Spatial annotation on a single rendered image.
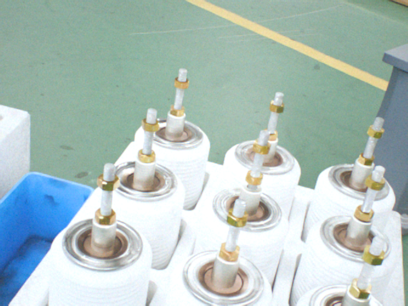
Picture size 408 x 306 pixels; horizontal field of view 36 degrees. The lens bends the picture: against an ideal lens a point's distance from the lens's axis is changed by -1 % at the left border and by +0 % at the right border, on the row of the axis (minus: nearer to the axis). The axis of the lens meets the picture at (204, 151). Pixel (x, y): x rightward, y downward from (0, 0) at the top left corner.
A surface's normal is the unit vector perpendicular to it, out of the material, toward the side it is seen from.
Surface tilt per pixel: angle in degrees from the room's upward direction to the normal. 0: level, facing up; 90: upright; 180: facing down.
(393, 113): 90
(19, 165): 90
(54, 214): 88
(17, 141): 90
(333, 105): 0
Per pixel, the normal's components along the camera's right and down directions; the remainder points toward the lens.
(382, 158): -0.68, 0.29
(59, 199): -0.22, 0.44
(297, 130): 0.15, -0.85
